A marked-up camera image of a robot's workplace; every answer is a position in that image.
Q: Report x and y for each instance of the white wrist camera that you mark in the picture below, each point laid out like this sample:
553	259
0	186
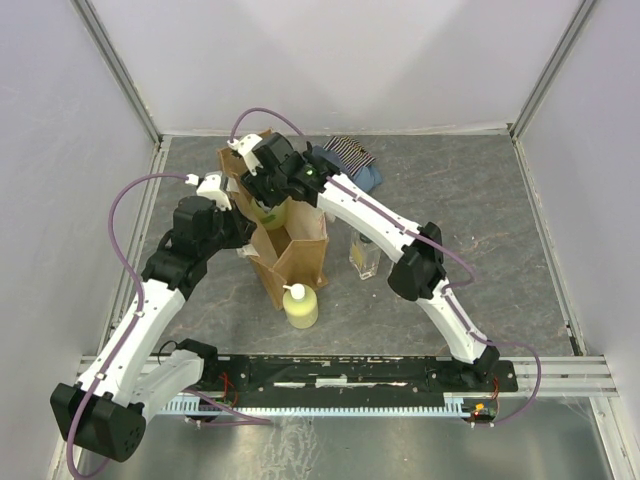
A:
215	186
244	147

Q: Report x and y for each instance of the striped folded cloth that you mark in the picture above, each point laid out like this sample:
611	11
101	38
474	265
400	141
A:
350	154

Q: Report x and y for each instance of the green bottle with pump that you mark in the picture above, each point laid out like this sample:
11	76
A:
271	218

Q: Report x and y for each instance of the brown canvas bag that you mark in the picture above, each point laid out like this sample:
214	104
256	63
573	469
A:
294	253

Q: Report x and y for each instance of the light blue folded cloth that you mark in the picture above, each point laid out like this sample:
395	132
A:
367	178

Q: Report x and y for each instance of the yellow bottle white cap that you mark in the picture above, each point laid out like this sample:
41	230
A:
300	305

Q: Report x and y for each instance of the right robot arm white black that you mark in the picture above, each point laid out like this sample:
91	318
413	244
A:
416	251

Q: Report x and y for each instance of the clear bottle yellow label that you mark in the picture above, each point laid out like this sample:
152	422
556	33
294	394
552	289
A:
364	255

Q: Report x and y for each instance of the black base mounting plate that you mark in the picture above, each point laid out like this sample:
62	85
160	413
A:
335	382

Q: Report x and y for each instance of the dark blue folded cloth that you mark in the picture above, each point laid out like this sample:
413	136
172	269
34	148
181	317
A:
330	156

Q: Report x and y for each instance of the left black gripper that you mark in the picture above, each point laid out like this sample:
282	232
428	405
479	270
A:
244	228

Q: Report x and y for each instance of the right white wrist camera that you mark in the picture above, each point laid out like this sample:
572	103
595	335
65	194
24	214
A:
244	147

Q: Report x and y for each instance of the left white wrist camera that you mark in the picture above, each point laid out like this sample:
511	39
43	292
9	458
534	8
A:
215	186

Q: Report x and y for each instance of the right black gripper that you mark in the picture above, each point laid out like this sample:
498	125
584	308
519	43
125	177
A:
253	187

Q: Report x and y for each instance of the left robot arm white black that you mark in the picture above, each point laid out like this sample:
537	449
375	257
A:
108	408

